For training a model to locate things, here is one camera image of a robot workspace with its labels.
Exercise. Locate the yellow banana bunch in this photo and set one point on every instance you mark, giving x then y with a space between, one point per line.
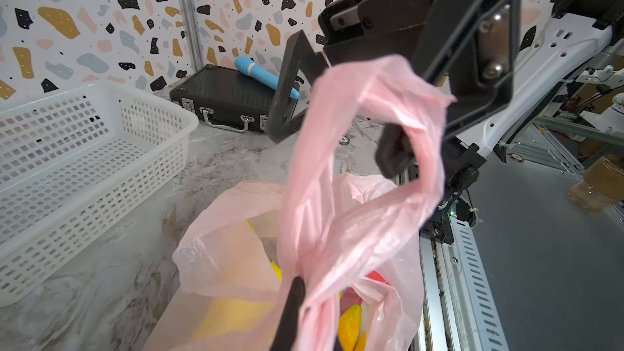
350 330

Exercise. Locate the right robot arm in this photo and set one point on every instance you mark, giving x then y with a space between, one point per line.
577 33

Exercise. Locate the pink plastic bag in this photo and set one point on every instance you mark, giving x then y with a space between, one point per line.
334 231

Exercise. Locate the black case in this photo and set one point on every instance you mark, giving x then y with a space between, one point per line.
226 98

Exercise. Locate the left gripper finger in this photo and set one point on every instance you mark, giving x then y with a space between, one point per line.
286 333

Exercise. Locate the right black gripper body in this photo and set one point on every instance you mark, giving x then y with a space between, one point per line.
430 34

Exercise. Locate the aluminium rail frame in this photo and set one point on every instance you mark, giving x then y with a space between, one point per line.
459 311

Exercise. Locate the white plastic basket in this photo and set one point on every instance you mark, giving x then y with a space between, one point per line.
74 163

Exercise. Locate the blue microphone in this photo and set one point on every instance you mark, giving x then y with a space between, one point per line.
249 68

